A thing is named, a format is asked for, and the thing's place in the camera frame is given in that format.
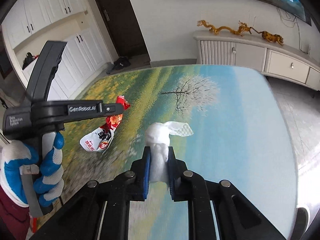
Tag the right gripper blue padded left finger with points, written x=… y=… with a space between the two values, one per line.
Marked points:
x=146 y=170

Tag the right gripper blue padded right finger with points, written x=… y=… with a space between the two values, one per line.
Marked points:
x=171 y=171

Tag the white tissue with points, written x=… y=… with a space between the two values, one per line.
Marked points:
x=158 y=140

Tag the red white snack wrapper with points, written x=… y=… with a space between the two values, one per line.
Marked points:
x=100 y=139

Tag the left hand blue white glove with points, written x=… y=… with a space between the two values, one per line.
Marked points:
x=18 y=159

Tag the landscape print table cover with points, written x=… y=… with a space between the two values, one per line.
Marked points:
x=239 y=133

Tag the black shoes by door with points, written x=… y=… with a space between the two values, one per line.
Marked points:
x=119 y=64

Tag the white low tv cabinet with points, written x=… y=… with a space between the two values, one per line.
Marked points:
x=271 y=59

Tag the dark wooden door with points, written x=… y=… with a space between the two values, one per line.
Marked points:
x=123 y=27

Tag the golden dragon figurine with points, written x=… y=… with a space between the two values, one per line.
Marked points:
x=242 y=28

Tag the golden tiger figurine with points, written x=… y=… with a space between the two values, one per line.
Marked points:
x=269 y=37

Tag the white wall cupboard unit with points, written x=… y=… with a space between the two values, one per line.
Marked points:
x=29 y=24

